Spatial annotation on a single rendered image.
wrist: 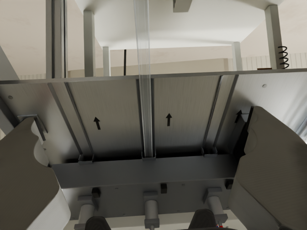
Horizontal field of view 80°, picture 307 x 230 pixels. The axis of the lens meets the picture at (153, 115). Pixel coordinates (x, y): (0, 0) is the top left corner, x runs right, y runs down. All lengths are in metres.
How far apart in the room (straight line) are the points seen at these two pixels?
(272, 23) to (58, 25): 0.69
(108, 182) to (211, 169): 0.17
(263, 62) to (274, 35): 2.51
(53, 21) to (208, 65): 2.59
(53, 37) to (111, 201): 0.43
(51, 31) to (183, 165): 0.46
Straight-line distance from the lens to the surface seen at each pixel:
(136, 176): 0.32
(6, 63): 0.33
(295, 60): 3.55
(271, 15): 0.84
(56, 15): 0.60
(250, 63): 3.24
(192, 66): 2.96
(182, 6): 0.66
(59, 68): 0.54
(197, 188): 0.35
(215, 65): 3.02
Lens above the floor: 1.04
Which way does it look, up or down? 5 degrees down
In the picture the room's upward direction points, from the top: 177 degrees clockwise
